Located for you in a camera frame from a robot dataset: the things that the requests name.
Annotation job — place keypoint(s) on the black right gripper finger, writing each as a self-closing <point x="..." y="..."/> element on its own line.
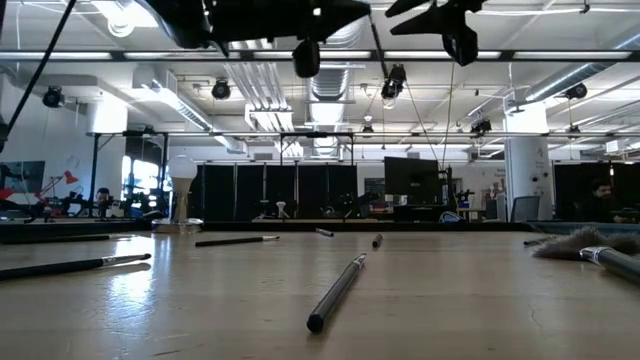
<point x="425" y="22"/>
<point x="412" y="7"/>

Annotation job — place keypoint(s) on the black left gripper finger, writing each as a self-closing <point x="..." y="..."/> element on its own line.
<point x="335" y="7"/>
<point x="330" y="24"/>

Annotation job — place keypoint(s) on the thin black makeup brush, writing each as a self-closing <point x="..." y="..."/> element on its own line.
<point x="325" y="232"/>
<point x="532" y="242"/>
<point x="332" y="297"/>
<point x="60" y="267"/>
<point x="377" y="241"/>
<point x="75" y="238"/>
<point x="230" y="241"/>

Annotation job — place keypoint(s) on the large fluffy powder brush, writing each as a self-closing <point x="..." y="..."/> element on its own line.
<point x="615" y="262"/>

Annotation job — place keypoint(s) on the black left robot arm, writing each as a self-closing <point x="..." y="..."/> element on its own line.
<point x="165" y="20"/>

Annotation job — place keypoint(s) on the black ceiling spotlight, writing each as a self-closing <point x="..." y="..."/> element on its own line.
<point x="481" y="126"/>
<point x="576" y="91"/>
<point x="221" y="90"/>
<point x="53" y="96"/>

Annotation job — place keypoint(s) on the large black monitor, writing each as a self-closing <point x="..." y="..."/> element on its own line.
<point x="412" y="180"/>

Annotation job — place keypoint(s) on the white light bulb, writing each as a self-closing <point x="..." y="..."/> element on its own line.
<point x="182" y="167"/>

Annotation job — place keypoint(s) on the black partition panel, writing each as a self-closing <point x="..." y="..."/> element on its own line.
<point x="570" y="185"/>

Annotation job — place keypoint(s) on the grey office chair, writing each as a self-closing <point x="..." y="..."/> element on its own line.
<point x="525" y="209"/>

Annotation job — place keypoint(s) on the clear bulb holder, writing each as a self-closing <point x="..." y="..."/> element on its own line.
<point x="177" y="227"/>

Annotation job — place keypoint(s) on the red desk lamp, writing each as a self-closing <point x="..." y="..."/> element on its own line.
<point x="71" y="177"/>

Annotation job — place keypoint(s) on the seated person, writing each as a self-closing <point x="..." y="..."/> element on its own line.
<point x="597" y="207"/>

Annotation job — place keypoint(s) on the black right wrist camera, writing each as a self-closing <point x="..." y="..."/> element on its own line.
<point x="461" y="47"/>

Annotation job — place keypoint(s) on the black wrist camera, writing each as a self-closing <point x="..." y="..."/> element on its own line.
<point x="461" y="47"/>
<point x="306" y="60"/>

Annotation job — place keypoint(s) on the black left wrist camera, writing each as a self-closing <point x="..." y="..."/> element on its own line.
<point x="306" y="60"/>

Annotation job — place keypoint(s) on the silver ventilation duct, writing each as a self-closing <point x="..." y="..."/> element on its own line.
<point x="560" y="80"/>
<point x="327" y="85"/>

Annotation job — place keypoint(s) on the black hanging overhead camera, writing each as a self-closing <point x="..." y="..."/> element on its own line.
<point x="395" y="80"/>

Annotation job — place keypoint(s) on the black overhead frame beam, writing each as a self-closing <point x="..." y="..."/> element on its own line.
<point x="510" y="55"/>

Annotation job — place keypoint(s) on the black partition wall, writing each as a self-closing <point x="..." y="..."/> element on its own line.
<point x="225" y="192"/>

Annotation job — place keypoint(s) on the black table frame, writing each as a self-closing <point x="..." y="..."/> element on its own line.
<point x="425" y="226"/>

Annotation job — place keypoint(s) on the background black metal frame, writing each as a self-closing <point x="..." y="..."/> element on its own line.
<point x="95" y="175"/>

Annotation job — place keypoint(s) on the colourful wall poster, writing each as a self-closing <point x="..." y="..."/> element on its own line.
<point x="20" y="175"/>

